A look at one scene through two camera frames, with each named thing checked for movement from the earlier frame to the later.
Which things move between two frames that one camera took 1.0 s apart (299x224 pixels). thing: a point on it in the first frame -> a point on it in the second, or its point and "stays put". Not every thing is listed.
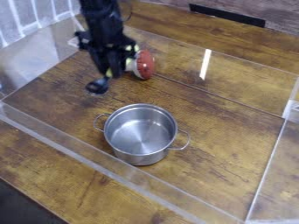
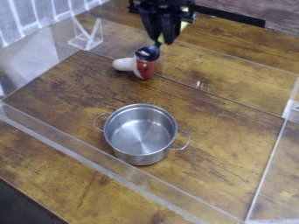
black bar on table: x=211 y=11 stays put
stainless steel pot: x=142 y=132 stays put
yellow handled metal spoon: x=99 y=85 -> x=150 y=52
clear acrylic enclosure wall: x=36 y=28 stays put
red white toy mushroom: x=143 y=64 stays put
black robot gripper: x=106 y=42 -> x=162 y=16
